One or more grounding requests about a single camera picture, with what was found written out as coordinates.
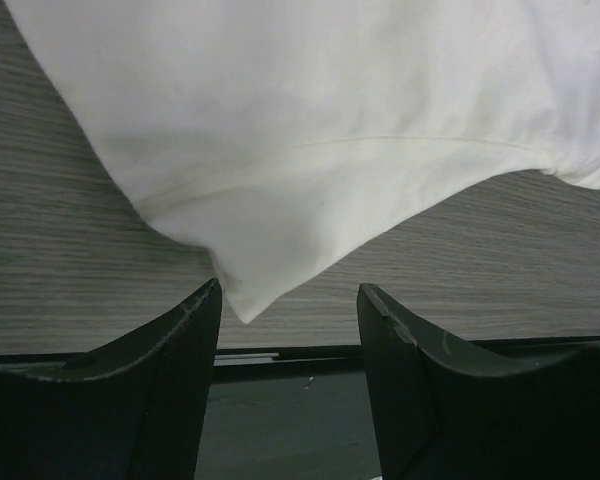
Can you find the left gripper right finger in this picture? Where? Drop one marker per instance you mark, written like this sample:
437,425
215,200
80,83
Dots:
447,408

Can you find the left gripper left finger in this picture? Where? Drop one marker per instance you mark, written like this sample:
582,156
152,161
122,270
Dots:
131,409

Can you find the white t shirt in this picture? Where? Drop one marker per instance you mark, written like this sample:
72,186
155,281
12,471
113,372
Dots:
283,135

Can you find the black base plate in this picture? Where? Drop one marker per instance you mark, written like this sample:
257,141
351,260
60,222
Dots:
292,414

